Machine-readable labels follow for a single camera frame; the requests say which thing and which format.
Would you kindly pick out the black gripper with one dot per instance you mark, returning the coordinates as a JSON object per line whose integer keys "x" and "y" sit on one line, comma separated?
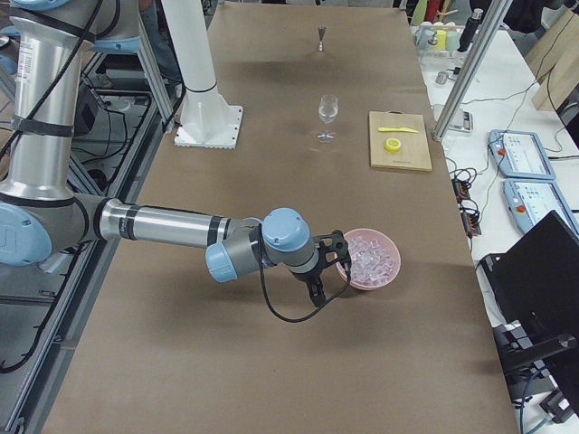
{"x": 308, "y": 282}

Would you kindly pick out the steel double jigger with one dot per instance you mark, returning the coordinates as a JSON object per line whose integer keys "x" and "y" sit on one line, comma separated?
{"x": 321, "y": 34}

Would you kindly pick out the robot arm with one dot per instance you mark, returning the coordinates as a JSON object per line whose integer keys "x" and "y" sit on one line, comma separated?
{"x": 41, "y": 215}

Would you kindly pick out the pink bowl of ice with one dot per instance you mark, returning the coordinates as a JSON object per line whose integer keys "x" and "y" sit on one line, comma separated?
{"x": 376, "y": 261}

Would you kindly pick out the clear wine glass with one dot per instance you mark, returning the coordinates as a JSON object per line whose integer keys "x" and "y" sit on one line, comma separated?
{"x": 327, "y": 113}

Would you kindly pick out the yellow lemon slice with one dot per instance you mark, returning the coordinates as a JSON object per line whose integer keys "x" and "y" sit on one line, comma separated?
{"x": 392, "y": 145}

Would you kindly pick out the bamboo cutting board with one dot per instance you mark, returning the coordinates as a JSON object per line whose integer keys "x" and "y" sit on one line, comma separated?
{"x": 414, "y": 154}

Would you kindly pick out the yellow plastic knife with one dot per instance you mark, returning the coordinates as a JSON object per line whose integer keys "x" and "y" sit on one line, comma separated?
{"x": 398, "y": 130}

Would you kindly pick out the black monitor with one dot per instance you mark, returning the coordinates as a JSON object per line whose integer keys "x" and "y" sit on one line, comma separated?
{"x": 535, "y": 282}

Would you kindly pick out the lower blue teach pendant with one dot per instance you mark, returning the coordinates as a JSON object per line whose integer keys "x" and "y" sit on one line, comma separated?
{"x": 530, "y": 200}

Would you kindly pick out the blue teach pendant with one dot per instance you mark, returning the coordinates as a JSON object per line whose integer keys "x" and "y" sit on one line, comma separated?
{"x": 530, "y": 200}
{"x": 519, "y": 154}

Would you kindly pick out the upper blue teach pendant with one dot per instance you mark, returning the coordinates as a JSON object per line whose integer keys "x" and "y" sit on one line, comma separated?
{"x": 519, "y": 154}

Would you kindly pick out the black thermos bottle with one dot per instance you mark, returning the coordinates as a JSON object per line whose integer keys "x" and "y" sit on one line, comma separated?
{"x": 470, "y": 29}

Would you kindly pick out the wooden plank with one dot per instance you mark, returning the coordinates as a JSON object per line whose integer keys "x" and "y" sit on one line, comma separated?
{"x": 554, "y": 61}

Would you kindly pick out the white camera column base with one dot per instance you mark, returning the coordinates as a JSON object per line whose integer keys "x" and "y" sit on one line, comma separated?
{"x": 206, "y": 119}

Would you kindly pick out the aluminium frame post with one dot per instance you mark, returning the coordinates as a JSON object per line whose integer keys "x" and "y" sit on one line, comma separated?
{"x": 493, "y": 18}

